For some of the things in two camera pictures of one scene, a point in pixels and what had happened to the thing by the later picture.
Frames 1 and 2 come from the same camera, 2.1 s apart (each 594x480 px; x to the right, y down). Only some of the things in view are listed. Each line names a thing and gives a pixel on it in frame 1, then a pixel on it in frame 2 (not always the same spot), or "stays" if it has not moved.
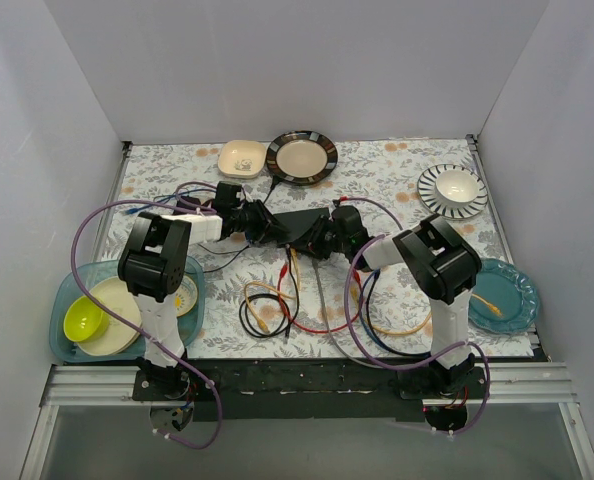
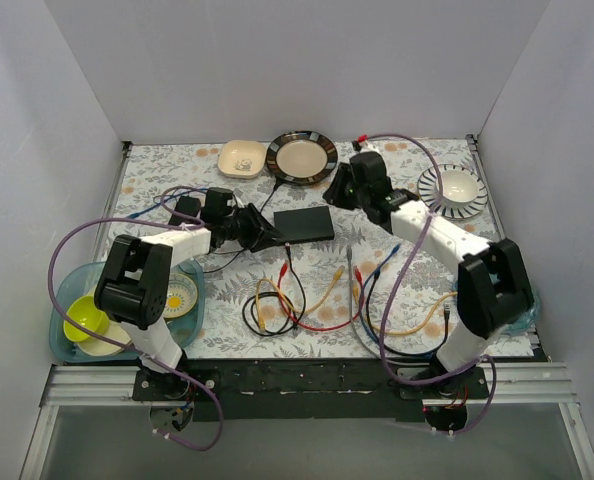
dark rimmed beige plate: x=301 y=157 stays
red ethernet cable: x=359 y=282 stays
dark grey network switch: x=298 y=223 stays
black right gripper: x=320 y=240 to x=345 y=185
